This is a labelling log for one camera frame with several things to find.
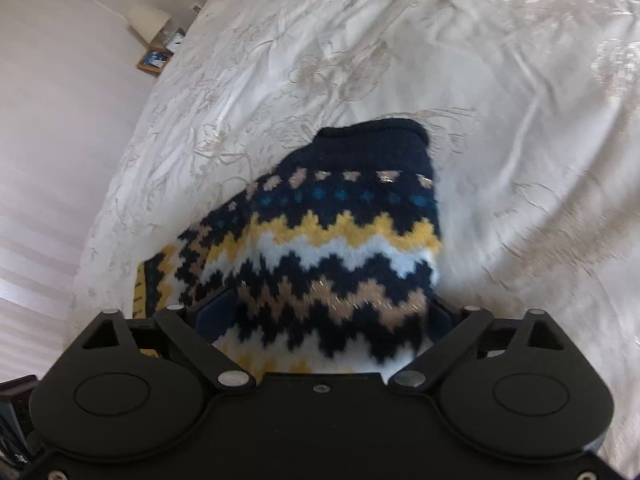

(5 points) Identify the navy yellow patterned knit sweater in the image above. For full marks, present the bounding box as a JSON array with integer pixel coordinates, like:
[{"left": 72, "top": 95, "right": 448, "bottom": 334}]
[{"left": 132, "top": 118, "right": 442, "bottom": 377}]

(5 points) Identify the white embroidered bedspread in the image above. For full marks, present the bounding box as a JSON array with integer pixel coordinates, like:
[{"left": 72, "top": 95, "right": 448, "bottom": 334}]
[{"left": 68, "top": 0, "right": 639, "bottom": 476}]

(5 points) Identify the small white alarm clock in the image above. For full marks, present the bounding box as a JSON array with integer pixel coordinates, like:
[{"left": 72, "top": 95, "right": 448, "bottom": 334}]
[{"left": 165, "top": 28, "right": 186, "bottom": 54}]

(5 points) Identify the left beige table lamp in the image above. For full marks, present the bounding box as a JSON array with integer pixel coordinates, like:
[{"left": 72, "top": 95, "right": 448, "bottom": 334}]
[{"left": 127, "top": 3, "right": 171, "bottom": 44}]

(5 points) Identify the wooden photo frame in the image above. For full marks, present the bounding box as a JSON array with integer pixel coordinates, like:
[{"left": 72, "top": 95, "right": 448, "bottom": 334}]
[{"left": 137, "top": 47, "right": 172, "bottom": 75}]

